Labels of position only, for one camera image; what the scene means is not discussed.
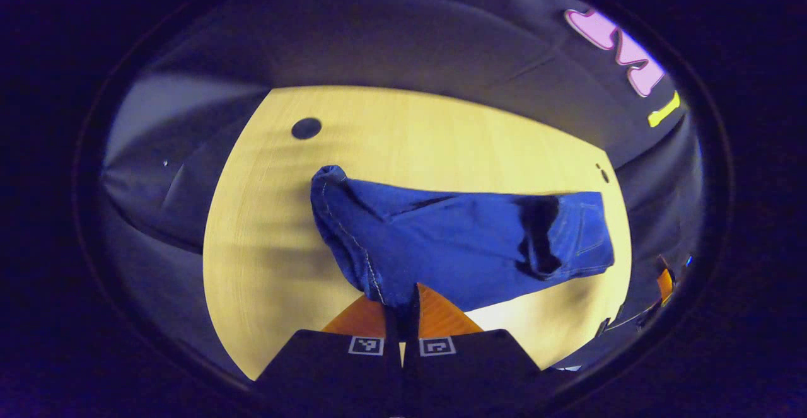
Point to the blue jeans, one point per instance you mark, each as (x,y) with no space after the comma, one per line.
(441,235)

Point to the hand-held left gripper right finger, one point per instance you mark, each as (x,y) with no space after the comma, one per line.
(466,367)

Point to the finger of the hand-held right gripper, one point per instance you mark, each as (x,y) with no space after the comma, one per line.
(665,284)

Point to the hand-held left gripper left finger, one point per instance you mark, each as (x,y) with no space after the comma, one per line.
(340,367)

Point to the black backdrop cloth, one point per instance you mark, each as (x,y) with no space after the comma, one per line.
(410,40)

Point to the black round table grommet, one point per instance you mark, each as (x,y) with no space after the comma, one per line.
(306,128)
(604,175)

